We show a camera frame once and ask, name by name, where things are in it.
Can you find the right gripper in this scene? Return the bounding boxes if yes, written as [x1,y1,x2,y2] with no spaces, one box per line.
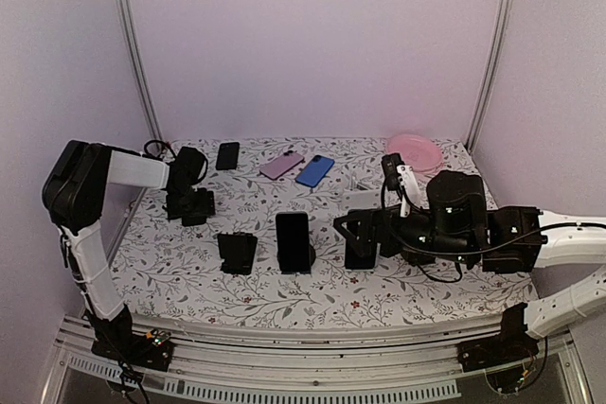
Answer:
[334,203,474,265]

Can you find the black phone blue edge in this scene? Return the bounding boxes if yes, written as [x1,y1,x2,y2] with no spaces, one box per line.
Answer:
[345,236,378,271]

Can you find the dark grey phone stand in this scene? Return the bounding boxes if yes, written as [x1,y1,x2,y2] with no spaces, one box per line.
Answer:
[277,245,316,274]

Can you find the black phone teal edge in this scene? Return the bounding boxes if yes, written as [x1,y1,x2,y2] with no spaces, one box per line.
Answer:
[276,212,311,273]

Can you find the black folding phone stand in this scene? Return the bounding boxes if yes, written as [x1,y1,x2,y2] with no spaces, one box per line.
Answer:
[217,232,258,275]

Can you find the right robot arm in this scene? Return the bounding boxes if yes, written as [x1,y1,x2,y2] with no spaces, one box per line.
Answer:
[333,170,605,362]

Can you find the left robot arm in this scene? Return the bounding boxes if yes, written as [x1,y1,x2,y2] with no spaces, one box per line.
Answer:
[42,140,212,323]

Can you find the white flat folding stand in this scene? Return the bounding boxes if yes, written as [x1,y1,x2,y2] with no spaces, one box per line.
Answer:
[341,173,381,211]

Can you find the small black phone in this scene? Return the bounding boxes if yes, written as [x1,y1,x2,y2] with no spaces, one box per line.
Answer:
[215,142,240,170]

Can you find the blue phone face down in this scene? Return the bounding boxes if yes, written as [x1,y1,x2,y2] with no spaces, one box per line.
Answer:
[295,155,334,188]

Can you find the pink phone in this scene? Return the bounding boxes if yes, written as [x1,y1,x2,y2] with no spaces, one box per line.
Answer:
[259,150,304,181]

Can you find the floral patterned table mat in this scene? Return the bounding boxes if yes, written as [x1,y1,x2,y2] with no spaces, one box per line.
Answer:
[110,138,537,329]

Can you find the pink plastic plate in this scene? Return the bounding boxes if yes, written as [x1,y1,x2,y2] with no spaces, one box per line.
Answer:
[386,133,443,174]

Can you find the left black cable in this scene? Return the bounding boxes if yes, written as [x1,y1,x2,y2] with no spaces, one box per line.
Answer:
[143,139,179,159]

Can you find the black cable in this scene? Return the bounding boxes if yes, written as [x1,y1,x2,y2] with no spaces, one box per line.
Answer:
[143,139,179,159]
[381,184,606,285]

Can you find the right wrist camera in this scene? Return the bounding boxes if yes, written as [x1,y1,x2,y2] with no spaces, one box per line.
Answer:
[382,153,422,218]

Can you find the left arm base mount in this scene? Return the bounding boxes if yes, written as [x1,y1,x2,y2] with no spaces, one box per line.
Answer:
[85,305,175,372]

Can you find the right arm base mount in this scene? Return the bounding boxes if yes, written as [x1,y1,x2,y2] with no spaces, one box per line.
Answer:
[456,303,539,372]

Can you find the right black cable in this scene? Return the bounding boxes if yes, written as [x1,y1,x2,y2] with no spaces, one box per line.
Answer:
[381,184,606,285]

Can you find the left aluminium frame post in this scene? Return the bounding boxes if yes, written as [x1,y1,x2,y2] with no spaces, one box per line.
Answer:
[116,0,164,140]

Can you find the aluminium frame post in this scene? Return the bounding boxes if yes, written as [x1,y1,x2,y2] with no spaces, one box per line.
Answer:
[116,0,164,140]
[464,0,514,155]

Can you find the right aluminium frame post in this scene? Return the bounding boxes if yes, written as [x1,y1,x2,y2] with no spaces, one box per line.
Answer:
[464,0,514,155]

